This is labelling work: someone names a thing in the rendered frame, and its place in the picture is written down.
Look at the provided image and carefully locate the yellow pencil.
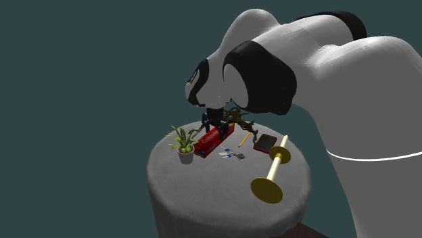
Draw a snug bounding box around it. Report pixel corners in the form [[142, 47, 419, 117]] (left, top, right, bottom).
[[237, 132, 252, 149]]

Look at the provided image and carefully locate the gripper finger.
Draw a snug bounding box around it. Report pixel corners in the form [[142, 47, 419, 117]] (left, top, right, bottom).
[[200, 112, 212, 134], [217, 120, 232, 140]]

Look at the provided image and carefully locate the red phone with black screen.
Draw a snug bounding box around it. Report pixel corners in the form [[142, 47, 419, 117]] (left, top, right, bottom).
[[252, 133, 279, 155]]

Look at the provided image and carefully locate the green plant in grey pot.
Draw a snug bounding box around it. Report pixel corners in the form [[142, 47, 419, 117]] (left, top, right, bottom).
[[166, 124, 201, 166]]

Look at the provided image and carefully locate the round grey table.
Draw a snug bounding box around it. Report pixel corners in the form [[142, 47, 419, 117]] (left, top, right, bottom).
[[145, 120, 312, 238]]

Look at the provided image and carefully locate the dark red robot stand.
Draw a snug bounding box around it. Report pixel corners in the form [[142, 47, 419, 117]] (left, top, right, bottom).
[[285, 221, 331, 238]]

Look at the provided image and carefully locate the dark brown twisted branch figure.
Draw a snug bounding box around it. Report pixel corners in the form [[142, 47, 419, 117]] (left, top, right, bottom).
[[223, 106, 259, 143]]

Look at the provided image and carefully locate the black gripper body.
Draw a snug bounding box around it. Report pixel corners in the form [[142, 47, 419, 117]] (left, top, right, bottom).
[[205, 108, 226, 128]]

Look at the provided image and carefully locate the cream rod with gold discs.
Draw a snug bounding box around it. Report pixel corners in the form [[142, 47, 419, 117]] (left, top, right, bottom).
[[250, 134, 292, 205]]

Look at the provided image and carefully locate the red long box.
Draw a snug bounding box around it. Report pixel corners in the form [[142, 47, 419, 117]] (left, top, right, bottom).
[[192, 122, 236, 160]]

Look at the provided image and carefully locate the bunch of keys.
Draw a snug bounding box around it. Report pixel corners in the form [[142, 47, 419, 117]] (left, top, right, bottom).
[[218, 144, 246, 161]]

